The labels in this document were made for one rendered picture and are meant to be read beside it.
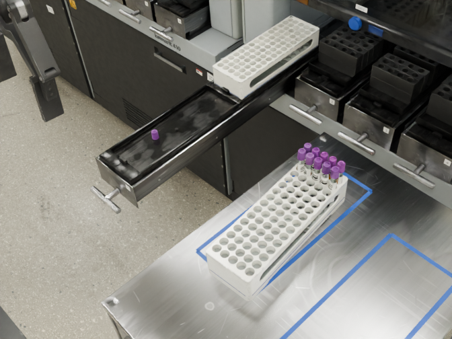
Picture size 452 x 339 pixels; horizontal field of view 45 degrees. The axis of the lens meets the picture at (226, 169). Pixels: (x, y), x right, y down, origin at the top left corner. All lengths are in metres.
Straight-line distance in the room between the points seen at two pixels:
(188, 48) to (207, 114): 0.43
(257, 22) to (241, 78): 0.27
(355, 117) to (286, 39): 0.28
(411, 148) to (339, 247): 0.35
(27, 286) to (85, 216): 0.34
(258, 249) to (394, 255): 0.25
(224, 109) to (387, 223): 0.48
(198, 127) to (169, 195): 0.96
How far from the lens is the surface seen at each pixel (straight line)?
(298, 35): 1.45
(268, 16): 1.52
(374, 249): 1.05
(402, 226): 1.09
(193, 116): 1.31
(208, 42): 1.67
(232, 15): 1.63
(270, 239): 0.98
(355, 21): 1.28
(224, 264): 0.94
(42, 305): 2.05
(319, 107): 1.40
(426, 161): 1.29
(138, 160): 1.23
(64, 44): 2.51
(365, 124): 1.33
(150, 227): 2.13
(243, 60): 1.37
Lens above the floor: 1.67
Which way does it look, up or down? 47 degrees down
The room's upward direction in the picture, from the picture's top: 5 degrees counter-clockwise
